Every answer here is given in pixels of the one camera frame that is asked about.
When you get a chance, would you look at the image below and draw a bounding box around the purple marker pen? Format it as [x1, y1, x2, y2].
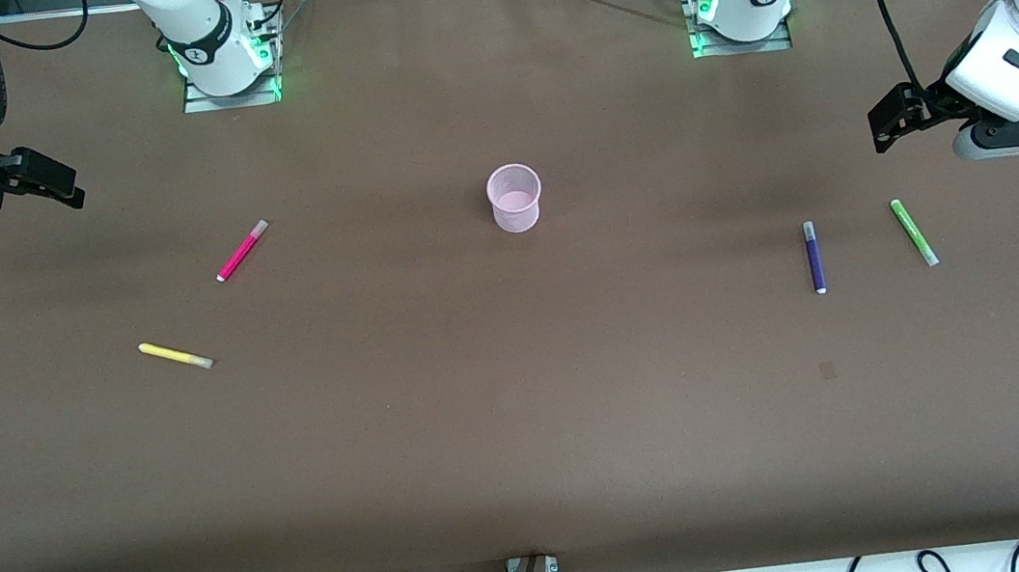
[801, 220, 829, 297]

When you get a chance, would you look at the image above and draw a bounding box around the pink marker pen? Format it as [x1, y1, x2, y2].
[209, 218, 277, 284]

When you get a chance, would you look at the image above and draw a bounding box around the pink translucent cup holder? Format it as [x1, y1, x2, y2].
[483, 161, 548, 237]

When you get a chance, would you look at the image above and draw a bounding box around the yellow marker pen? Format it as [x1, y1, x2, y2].
[136, 335, 216, 379]

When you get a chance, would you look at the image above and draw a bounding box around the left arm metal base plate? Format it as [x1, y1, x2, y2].
[688, 16, 795, 64]

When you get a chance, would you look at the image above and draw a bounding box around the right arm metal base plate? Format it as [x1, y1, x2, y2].
[179, 60, 287, 116]

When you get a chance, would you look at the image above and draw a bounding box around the green marker pen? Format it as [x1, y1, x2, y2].
[889, 194, 942, 272]

